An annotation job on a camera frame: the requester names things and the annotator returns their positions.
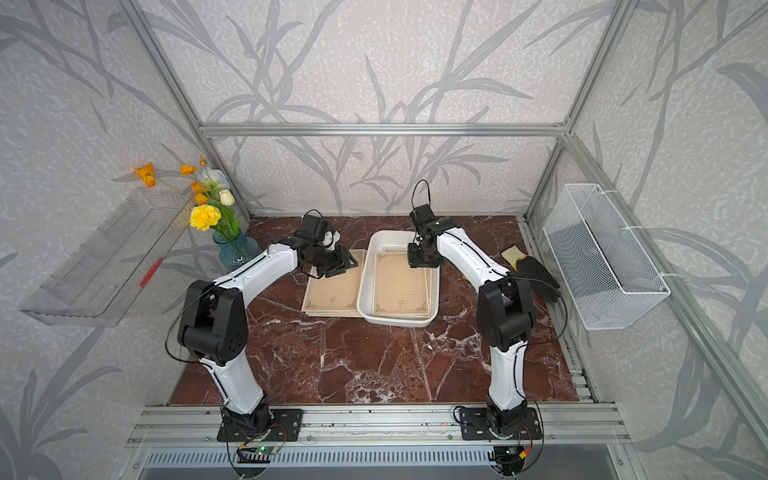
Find white wire mesh basket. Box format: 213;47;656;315
543;183;670;331

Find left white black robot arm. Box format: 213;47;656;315
177;236;359;416

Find beige stationery paper stack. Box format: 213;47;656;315
373;250;432;319

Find aluminium front rail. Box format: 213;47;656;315
126;402;631;448

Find yellow orange artificial flowers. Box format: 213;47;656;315
133;155;242;241

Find right circuit board with wires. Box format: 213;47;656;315
488;446;538;479

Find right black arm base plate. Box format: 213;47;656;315
453;404;543;441

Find aluminium cage frame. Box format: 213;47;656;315
118;1;767;447

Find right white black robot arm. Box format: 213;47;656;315
408;220;536;435

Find left green circuit board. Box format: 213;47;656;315
236;444;284;464

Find blue glass vase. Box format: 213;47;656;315
213;231;262;272

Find black yellow work glove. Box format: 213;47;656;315
501;246;561;303

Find white plastic storage box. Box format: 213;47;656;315
357;230;440;328

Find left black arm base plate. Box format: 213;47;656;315
216;407;304;443

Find clear acrylic wall shelf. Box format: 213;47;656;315
20;190;193;327

